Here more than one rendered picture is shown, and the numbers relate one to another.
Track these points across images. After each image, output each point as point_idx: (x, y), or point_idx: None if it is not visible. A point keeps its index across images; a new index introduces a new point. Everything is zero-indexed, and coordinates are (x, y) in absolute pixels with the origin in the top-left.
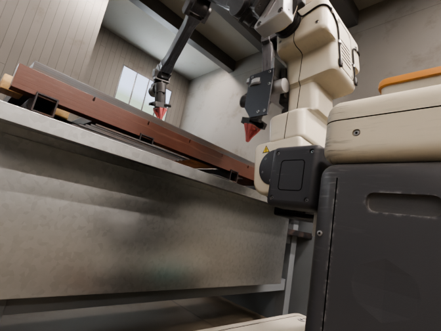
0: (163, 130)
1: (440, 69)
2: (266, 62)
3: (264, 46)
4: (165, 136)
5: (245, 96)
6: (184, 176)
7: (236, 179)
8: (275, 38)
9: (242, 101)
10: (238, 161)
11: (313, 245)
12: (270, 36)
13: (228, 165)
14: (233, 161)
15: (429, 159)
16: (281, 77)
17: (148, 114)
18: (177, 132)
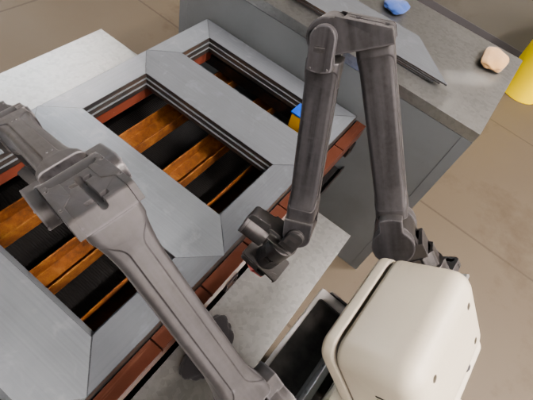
0: (124, 393)
1: None
2: (309, 151)
3: (314, 75)
4: (128, 390)
5: (250, 232)
6: (167, 375)
7: (235, 278)
8: (356, 51)
9: (244, 235)
10: (237, 267)
11: (341, 178)
12: (339, 38)
13: (223, 286)
14: (229, 277)
15: None
16: (312, 398)
17: (90, 394)
18: (138, 346)
